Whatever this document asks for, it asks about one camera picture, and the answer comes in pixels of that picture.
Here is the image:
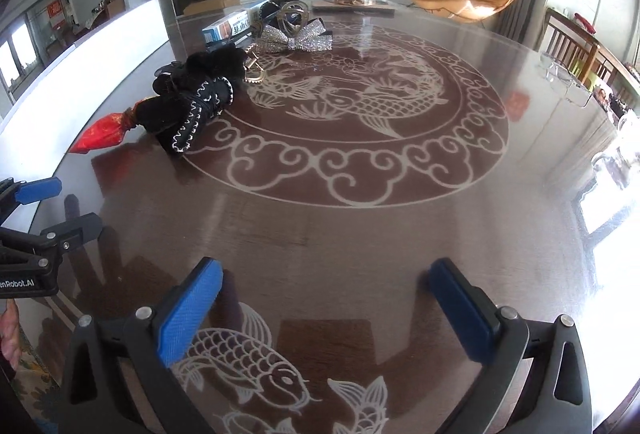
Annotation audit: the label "patterned brown desktop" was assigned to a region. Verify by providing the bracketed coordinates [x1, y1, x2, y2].
[0, 1, 640, 434]

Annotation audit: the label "black cloth pouch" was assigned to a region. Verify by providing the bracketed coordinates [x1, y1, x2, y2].
[125, 76, 236, 155]

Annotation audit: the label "black accessory with metal ring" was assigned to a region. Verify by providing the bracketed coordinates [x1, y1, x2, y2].
[259, 0, 313, 28]

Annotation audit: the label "person's left hand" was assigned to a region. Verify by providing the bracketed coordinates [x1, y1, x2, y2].
[0, 300, 22, 367]

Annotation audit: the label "black furry hair claw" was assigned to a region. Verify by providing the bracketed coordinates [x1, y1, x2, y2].
[152, 48, 252, 97]

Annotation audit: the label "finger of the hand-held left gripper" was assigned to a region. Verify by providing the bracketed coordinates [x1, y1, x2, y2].
[0, 177, 63, 227]
[0, 212, 104, 265]

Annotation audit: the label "clear safety glasses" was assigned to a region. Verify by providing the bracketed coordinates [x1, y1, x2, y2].
[537, 52, 597, 108]

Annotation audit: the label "clear glass jug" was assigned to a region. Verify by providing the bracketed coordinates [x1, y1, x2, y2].
[591, 110, 640, 191]

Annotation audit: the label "blue and white box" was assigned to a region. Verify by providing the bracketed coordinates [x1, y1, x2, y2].
[201, 0, 274, 46]

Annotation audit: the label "cardboard box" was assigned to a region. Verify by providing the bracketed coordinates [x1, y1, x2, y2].
[183, 0, 241, 17]

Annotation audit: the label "white board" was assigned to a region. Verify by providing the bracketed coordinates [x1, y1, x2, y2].
[0, 0, 174, 235]

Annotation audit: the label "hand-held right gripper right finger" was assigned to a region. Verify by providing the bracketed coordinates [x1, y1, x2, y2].
[429, 257, 594, 434]

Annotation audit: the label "wooden dining chair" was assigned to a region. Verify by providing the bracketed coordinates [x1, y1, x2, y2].
[542, 7, 640, 95]

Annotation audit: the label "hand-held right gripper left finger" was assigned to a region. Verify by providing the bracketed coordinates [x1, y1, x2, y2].
[57, 256, 226, 434]

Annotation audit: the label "gold keychain clasp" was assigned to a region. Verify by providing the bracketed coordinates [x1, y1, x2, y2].
[243, 50, 267, 87]

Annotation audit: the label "red foil wrapped candy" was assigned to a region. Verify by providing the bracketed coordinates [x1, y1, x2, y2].
[69, 110, 139, 156]

